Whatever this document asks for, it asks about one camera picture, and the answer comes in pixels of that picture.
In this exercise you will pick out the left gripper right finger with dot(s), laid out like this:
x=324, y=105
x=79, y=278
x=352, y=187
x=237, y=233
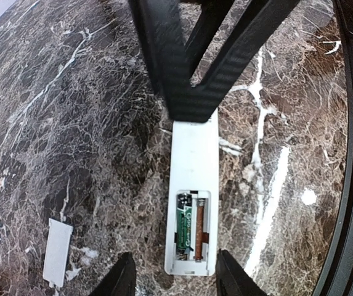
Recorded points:
x=232, y=280

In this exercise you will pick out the white battery cover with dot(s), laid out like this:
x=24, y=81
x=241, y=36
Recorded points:
x=56, y=255

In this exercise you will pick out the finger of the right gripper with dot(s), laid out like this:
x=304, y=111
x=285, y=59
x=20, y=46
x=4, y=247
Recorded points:
x=158, y=26
x=257, y=23

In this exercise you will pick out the white remote control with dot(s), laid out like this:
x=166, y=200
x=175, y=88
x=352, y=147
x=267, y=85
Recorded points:
x=194, y=169

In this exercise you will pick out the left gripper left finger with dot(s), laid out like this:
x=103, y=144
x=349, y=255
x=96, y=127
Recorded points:
x=120, y=280

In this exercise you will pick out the green AAA battery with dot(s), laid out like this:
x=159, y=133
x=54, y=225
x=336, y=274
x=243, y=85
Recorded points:
x=184, y=221

